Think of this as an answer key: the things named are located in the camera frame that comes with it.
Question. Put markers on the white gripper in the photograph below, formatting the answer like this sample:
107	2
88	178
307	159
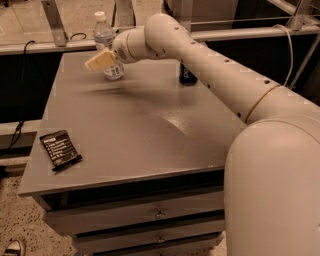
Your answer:
120	47

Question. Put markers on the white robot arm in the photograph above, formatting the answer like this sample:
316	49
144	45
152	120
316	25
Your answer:
272	169

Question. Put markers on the blue pepsi can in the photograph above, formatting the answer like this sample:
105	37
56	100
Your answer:
186	77

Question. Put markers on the black snack packet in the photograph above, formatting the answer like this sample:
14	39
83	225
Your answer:
60	150

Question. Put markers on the grey drawer cabinet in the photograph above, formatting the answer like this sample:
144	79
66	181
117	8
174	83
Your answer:
150	178

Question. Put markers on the black and white shoe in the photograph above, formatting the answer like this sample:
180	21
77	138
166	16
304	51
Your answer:
15	248

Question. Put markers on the metal railing frame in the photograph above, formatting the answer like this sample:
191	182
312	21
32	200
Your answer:
25	20

